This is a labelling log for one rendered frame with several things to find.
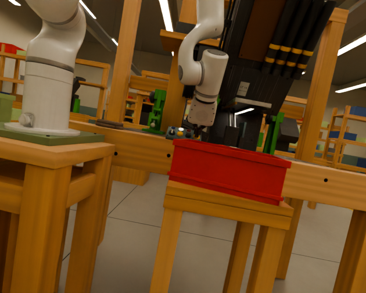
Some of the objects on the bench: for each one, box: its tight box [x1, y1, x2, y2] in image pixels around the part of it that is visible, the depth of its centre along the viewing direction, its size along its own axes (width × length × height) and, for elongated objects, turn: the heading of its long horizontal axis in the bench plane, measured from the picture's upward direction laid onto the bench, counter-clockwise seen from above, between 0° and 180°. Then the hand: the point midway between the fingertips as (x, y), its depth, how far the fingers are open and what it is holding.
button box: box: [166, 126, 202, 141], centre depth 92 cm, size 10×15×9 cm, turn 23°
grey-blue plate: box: [236, 122, 247, 149], centre depth 105 cm, size 10×2×14 cm, turn 113°
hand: (197, 131), depth 87 cm, fingers closed
